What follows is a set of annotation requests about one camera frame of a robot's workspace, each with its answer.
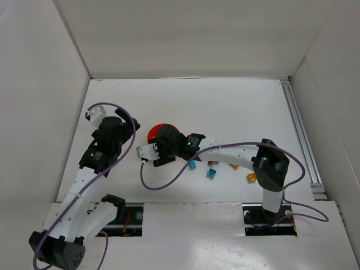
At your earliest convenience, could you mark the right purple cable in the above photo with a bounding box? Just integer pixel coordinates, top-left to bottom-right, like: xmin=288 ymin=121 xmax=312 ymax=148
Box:
xmin=139 ymin=142 xmax=330 ymax=223

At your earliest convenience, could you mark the cyan long lego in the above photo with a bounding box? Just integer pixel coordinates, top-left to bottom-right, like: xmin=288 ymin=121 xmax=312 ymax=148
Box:
xmin=189 ymin=160 xmax=196 ymax=170

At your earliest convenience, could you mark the purple cable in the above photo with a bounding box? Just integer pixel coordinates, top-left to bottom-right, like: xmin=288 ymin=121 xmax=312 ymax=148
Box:
xmin=31 ymin=102 xmax=137 ymax=270
xmin=139 ymin=142 xmax=330 ymax=223

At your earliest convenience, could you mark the yellow long lego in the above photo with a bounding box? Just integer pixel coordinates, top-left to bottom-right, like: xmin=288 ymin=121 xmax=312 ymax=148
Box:
xmin=229 ymin=164 xmax=240 ymax=169

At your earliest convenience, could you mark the yellow small lego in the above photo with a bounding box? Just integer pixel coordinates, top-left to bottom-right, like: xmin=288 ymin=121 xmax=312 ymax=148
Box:
xmin=246 ymin=173 xmax=257 ymax=183

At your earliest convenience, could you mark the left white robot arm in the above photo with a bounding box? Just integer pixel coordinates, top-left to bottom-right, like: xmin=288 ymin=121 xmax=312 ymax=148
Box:
xmin=29 ymin=103 xmax=140 ymax=269

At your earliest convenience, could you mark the aluminium rail right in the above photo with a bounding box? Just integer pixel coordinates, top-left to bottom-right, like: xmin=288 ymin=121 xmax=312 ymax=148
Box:
xmin=280 ymin=79 xmax=328 ymax=201

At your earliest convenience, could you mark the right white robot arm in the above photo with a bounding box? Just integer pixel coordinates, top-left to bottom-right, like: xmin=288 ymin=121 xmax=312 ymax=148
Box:
xmin=147 ymin=124 xmax=290 ymax=220

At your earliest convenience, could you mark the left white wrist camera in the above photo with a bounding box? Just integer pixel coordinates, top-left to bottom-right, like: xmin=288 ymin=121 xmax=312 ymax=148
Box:
xmin=85 ymin=105 xmax=107 ymax=128

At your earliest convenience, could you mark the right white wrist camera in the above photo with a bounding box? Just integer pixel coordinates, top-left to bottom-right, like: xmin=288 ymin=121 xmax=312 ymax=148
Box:
xmin=136 ymin=143 xmax=160 ymax=162

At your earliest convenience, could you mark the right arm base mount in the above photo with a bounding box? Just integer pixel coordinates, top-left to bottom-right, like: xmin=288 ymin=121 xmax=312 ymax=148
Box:
xmin=242 ymin=204 xmax=297 ymax=236

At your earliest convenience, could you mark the cyan square lego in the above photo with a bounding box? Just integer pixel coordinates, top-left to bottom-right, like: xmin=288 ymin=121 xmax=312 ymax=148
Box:
xmin=206 ymin=168 xmax=217 ymax=179

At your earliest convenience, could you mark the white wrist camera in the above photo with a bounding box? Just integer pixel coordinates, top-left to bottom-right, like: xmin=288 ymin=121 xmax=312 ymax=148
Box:
xmin=136 ymin=143 xmax=160 ymax=162
xmin=85 ymin=105 xmax=107 ymax=128

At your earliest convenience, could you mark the orange round divided container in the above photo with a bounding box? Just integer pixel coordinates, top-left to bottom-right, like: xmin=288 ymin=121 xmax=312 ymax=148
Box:
xmin=147 ymin=123 xmax=179 ymax=144

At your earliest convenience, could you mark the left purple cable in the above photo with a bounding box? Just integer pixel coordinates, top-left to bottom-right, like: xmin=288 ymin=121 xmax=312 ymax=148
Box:
xmin=31 ymin=102 xmax=137 ymax=270

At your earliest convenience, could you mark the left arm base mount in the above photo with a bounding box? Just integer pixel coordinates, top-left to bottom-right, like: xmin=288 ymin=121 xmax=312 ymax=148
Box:
xmin=102 ymin=203 xmax=144 ymax=237

